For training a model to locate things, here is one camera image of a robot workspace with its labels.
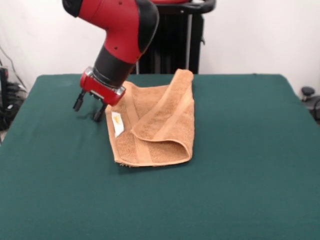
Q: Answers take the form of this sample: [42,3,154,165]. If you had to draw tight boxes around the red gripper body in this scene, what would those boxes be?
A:
[79,66,127,107]

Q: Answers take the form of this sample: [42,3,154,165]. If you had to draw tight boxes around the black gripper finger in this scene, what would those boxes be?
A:
[72,90,88,112]
[93,101,107,123]

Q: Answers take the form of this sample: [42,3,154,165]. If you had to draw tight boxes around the tan terry towel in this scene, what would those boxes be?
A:
[104,68,196,168]

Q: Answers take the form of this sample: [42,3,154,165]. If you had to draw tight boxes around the black power strip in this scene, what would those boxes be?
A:
[6,82,28,118]

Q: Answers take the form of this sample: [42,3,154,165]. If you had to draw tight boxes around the black chair caster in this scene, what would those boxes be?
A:
[301,86,316,102]

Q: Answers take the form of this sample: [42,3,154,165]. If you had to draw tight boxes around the black chair base leg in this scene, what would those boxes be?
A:
[306,96,320,123]

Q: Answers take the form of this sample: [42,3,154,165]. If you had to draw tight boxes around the grey cable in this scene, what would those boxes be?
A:
[0,46,27,91]

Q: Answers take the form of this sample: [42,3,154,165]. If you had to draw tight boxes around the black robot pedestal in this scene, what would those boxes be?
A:
[136,0,217,75]

